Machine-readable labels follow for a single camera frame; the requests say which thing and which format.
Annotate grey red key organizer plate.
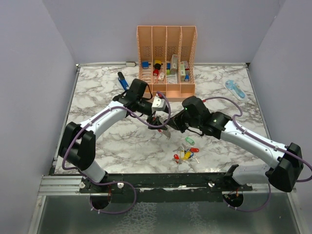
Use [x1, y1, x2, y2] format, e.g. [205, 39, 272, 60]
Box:
[157, 116, 171, 140]

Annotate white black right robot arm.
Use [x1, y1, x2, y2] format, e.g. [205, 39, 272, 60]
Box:
[168, 96, 303, 192]

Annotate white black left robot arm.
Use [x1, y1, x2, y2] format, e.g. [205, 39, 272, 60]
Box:
[58, 78, 152, 193]

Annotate silver keys pile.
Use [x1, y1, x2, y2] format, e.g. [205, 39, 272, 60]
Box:
[172, 144, 199, 164]

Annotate green key tag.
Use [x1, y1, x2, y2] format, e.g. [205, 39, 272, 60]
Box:
[185, 137, 195, 145]

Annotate yellow key tag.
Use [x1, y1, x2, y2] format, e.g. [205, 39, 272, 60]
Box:
[180, 151, 192, 160]

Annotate small red key tag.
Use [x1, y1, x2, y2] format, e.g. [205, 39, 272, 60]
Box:
[174, 154, 180, 164]

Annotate red black cylinder toy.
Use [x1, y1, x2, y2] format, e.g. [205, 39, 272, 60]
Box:
[153, 63, 161, 77]

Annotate blue black stapler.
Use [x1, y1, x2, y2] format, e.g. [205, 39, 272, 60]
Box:
[117, 72, 130, 91]

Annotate white red box in organizer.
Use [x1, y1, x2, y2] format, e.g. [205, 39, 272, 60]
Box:
[180, 60, 190, 82]

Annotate blue block in organizer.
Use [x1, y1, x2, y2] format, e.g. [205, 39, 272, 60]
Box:
[141, 61, 151, 69]

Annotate grey box in organizer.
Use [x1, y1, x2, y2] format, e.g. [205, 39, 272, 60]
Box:
[170, 54, 178, 75]

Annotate packaged blue toothbrush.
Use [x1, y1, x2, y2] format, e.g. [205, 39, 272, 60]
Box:
[225, 79, 247, 101]

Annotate peach plastic desk organizer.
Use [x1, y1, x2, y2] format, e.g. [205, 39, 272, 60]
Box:
[136, 26, 197, 101]

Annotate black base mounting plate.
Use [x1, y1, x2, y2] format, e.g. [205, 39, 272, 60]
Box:
[79, 173, 252, 203]

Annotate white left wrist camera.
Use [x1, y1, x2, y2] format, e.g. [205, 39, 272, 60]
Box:
[151, 96, 168, 113]

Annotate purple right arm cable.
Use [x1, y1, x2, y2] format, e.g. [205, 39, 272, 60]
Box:
[201, 96, 312, 212]

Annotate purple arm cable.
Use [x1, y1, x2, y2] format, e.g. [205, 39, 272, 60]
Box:
[201, 96, 312, 212]
[61, 91, 171, 215]

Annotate white plug at wall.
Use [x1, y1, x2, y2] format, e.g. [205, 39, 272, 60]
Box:
[125, 61, 137, 67]

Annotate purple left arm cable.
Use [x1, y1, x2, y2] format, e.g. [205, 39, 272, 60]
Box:
[61, 91, 171, 215]

